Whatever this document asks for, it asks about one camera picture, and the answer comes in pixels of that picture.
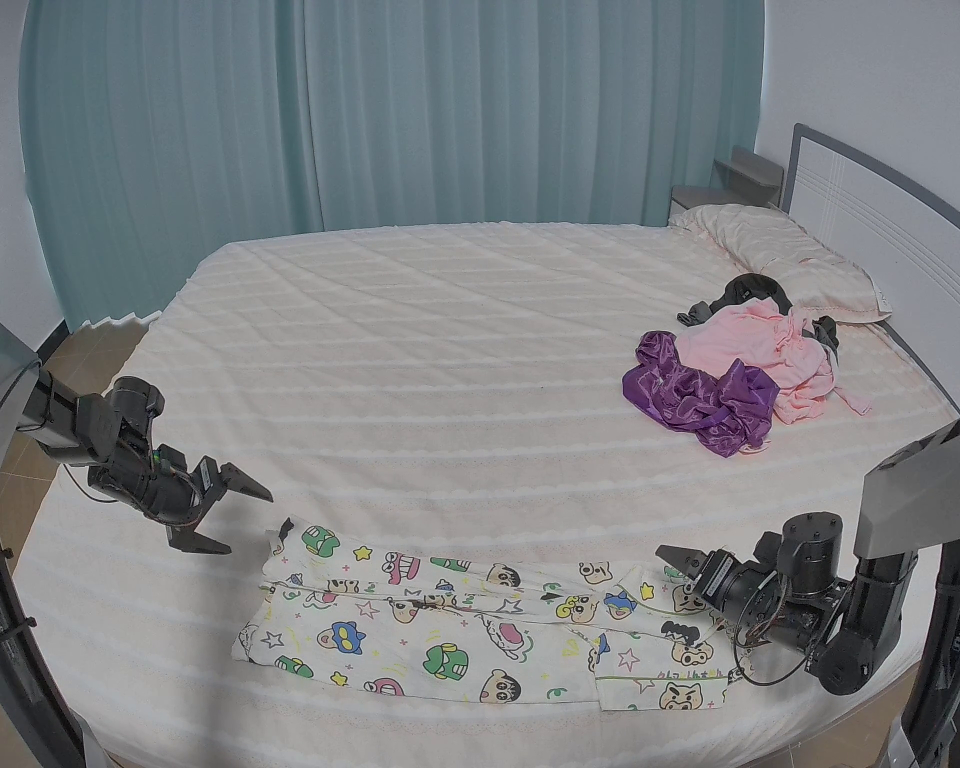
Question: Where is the purple satin garment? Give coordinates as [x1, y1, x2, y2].
[621, 330, 777, 459]

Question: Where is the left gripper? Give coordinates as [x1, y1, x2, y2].
[138, 459, 275, 558]

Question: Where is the white printed pyjama top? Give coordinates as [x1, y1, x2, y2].
[231, 517, 732, 712]

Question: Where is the dark grey garment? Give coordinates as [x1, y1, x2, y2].
[677, 273, 840, 369]

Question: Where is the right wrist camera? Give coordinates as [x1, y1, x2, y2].
[697, 549, 742, 612]

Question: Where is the blue-green curtain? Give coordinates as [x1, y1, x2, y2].
[18, 0, 324, 331]
[300, 0, 766, 228]

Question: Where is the bed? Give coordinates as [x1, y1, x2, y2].
[11, 123, 960, 759]

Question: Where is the grey bedside table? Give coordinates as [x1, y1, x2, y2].
[669, 144, 785, 219]

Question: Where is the pink garment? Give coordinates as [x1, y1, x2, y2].
[675, 298, 873, 425]

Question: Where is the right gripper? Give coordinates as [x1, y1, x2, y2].
[707, 576, 786, 640]

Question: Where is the black cable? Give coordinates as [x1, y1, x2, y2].
[729, 600, 815, 687]

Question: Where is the cream pillow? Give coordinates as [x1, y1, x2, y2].
[667, 204, 894, 325]

